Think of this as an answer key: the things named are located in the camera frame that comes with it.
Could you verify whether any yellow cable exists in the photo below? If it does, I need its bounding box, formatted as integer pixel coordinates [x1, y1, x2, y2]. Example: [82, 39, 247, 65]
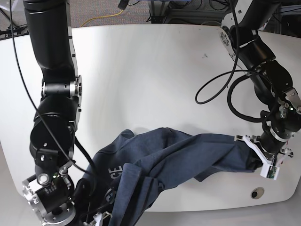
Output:
[81, 8, 124, 27]

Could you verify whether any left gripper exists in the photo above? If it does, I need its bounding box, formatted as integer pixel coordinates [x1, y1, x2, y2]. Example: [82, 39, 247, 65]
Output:
[234, 132, 293, 165]

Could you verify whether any blue T-shirt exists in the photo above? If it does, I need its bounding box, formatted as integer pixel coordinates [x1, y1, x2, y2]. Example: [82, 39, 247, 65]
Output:
[93, 128, 262, 226]

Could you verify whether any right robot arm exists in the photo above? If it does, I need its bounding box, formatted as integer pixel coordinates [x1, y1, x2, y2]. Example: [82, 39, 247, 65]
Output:
[22, 0, 109, 226]

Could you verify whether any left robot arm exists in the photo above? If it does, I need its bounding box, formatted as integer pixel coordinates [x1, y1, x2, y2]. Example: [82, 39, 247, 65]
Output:
[220, 0, 301, 161]

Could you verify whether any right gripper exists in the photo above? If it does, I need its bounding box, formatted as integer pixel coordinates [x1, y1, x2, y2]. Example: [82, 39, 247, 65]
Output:
[84, 211, 112, 226]

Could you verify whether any right table cable grommet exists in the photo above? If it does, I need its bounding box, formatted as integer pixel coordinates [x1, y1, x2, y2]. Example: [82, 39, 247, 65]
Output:
[251, 187, 265, 199]

